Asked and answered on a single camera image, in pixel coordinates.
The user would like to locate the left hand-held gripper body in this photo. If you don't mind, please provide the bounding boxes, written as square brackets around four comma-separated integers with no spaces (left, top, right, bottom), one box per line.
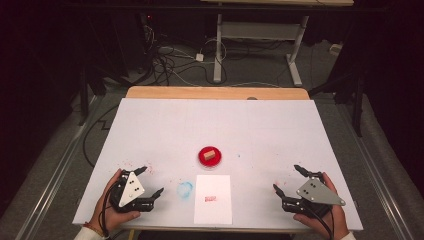
[109,169,156,214]

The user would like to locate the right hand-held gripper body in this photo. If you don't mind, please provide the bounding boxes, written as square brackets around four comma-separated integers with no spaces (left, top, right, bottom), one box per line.
[281,171,347,219]

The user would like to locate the red ink dish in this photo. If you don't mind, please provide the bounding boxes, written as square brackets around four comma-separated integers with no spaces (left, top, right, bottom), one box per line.
[197,145,223,169]

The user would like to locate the person's left hand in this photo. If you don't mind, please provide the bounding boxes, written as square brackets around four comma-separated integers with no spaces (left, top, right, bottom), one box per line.
[88,168,142,235]

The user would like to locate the person's right hand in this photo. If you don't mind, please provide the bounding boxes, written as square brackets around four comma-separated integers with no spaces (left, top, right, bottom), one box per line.
[292,171,350,240]

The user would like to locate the white paper sheet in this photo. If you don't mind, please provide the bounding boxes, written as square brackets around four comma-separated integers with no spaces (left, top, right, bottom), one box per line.
[193,174,233,226]

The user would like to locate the black metal stand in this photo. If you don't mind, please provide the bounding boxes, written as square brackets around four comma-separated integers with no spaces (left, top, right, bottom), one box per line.
[77,63,109,127]
[308,64,366,138]

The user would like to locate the white box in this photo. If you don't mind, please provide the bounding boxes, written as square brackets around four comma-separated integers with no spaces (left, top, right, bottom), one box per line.
[329,43,344,57]

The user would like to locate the black computer tower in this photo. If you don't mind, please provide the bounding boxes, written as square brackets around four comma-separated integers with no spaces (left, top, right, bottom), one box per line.
[138,12,156,73]

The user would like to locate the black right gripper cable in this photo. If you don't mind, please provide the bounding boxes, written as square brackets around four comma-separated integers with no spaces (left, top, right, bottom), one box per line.
[304,201,336,240]

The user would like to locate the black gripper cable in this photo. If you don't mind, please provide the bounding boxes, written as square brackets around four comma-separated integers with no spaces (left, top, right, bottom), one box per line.
[304,201,336,240]
[99,181,122,239]

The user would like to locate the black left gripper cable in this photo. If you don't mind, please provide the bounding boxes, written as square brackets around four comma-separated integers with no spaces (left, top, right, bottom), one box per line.
[99,181,122,239]

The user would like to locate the orange bracelet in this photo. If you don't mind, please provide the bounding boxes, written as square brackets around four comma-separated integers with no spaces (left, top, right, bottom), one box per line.
[82,221,107,237]

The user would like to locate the black floor cable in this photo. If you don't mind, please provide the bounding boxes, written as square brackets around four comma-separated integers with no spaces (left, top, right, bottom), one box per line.
[82,104,120,169]

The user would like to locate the tangle of floor cables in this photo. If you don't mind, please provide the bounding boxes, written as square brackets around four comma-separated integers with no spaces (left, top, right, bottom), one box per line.
[143,23,221,88]

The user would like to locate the white metal frame desk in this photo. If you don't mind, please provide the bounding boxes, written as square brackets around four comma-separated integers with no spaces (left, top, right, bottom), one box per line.
[199,0,355,88]

